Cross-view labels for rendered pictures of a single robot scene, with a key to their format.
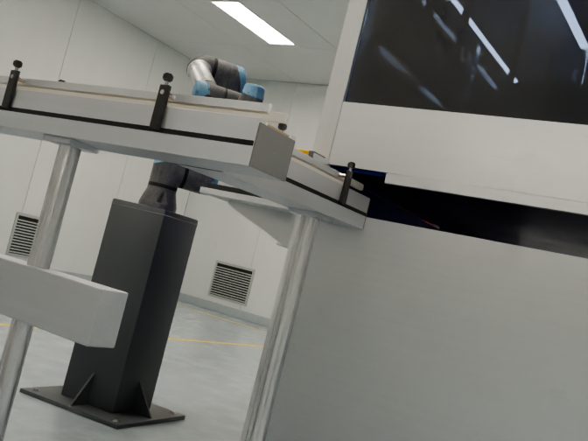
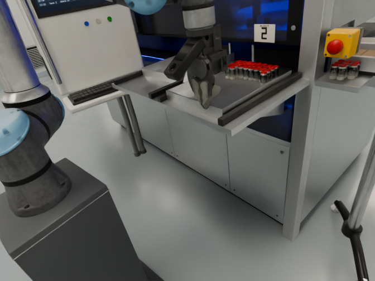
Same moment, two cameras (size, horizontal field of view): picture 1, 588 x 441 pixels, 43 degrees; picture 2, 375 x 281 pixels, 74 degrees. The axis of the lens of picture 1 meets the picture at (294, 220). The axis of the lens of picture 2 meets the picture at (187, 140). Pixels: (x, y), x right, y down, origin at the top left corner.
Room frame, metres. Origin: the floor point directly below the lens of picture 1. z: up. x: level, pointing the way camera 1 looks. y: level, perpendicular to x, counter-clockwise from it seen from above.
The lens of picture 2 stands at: (2.40, 0.87, 1.21)
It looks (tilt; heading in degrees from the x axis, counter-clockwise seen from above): 32 degrees down; 292
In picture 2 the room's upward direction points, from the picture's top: 10 degrees counter-clockwise
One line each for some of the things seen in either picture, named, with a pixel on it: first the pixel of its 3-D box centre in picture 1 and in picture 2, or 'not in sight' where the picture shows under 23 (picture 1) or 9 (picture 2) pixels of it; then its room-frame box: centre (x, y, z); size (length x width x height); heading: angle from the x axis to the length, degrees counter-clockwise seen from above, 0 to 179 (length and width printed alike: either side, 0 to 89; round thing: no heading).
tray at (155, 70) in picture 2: not in sight; (188, 63); (2.77, -0.21, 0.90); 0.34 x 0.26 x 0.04; 58
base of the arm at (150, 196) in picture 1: (159, 197); (34, 180); (2.98, 0.54, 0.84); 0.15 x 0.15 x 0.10
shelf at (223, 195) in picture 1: (311, 220); (203, 81); (2.66, -0.06, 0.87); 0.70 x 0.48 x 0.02; 148
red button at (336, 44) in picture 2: not in sight; (335, 46); (2.23, 0.04, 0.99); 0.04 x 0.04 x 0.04; 58
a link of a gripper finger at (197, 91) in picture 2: not in sight; (204, 90); (2.58, 0.23, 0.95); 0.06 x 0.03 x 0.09; 58
